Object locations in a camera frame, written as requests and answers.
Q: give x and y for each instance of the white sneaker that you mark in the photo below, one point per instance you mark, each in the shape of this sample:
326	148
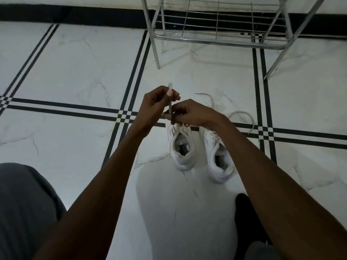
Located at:
219	162
182	148

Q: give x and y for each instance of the metal shoe rack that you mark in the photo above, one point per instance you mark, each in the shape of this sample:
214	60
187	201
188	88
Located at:
217	37

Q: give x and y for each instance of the person's right hand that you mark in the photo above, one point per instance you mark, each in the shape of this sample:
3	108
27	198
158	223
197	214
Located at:
195	113

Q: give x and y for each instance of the person's left hand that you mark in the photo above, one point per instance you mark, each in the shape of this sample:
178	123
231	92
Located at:
151	108

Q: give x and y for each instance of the person's right forearm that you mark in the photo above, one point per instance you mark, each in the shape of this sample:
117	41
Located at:
271	192

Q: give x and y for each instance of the white shoelace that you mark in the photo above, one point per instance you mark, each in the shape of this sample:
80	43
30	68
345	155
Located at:
245	113

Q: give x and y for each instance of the person's left forearm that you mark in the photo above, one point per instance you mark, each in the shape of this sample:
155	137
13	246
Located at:
100	192

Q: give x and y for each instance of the person's grey trousers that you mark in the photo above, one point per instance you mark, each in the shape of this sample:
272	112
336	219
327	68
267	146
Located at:
21	211

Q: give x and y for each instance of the person's left thumb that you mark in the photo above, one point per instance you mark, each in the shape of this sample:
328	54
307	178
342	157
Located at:
164	91

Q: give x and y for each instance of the person's black sock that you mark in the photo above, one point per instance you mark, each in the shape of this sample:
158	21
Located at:
248	222

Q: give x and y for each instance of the person's right fingers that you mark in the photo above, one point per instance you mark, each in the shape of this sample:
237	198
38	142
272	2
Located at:
175	114

